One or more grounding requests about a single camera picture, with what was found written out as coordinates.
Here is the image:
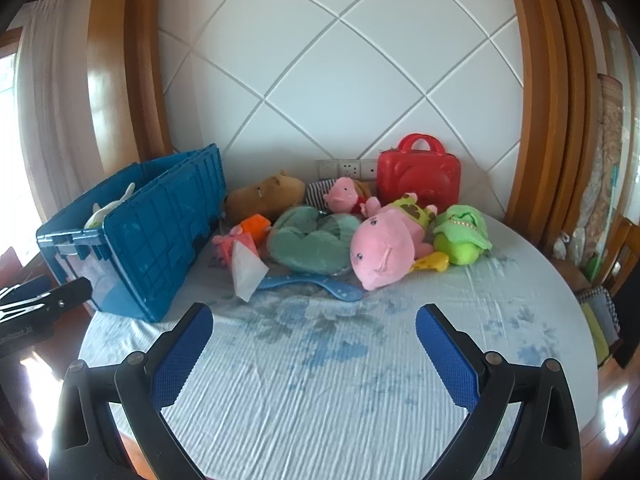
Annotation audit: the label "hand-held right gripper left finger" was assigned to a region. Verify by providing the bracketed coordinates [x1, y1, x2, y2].
[47, 302, 216, 480]

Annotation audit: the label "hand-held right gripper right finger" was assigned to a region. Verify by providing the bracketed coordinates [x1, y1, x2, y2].
[415, 302, 583, 480]

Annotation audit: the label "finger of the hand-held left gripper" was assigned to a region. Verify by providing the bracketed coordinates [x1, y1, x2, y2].
[37, 278, 94, 317]

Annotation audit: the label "blue plastic crate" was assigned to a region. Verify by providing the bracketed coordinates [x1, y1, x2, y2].
[36, 143, 226, 323]

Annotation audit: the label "green plush toy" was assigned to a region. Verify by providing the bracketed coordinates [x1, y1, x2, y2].
[432, 204, 493, 267]

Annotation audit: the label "big pink plush toy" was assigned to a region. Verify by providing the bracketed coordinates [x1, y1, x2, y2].
[349, 192, 440, 292]

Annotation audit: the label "round desktop with floral cloth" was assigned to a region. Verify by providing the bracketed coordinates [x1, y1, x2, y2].
[77, 210, 601, 480]

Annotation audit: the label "white plush toy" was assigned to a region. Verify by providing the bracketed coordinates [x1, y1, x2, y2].
[84, 182, 137, 229]

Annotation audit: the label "pink tissue packet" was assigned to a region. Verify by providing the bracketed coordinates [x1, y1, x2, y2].
[220, 240, 269, 302]

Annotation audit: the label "blue plastic tongs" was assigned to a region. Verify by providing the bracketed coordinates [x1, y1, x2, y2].
[257, 272, 365, 303]

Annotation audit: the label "pink pig plush orange dress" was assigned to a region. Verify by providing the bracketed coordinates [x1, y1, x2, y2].
[212, 213, 272, 261]

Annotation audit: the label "yellow-green folded cloth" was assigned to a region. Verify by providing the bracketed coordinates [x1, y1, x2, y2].
[582, 305, 612, 363]

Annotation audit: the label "green heart cushion in plastic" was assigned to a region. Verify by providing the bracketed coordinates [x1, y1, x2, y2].
[266, 206, 368, 277]

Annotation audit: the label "checkered cloth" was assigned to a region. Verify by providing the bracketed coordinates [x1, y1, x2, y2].
[579, 285, 622, 333]

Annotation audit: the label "brown capybara plush striped shirt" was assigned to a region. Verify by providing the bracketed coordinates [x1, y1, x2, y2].
[223, 170, 373, 226]

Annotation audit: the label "red toy suitcase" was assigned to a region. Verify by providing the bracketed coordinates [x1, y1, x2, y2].
[376, 133, 461, 211]

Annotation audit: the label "white curtain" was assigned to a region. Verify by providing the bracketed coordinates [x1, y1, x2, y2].
[15, 0, 103, 231]

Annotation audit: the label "pink pig plush red dress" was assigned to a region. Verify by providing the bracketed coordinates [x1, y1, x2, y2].
[322, 177, 381, 217]

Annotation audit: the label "wooden chair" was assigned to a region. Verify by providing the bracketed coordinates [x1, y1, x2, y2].
[600, 215, 640, 301]

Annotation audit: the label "wooden wall trim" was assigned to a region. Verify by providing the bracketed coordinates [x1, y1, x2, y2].
[87, 0, 176, 176]
[502, 0, 601, 261]

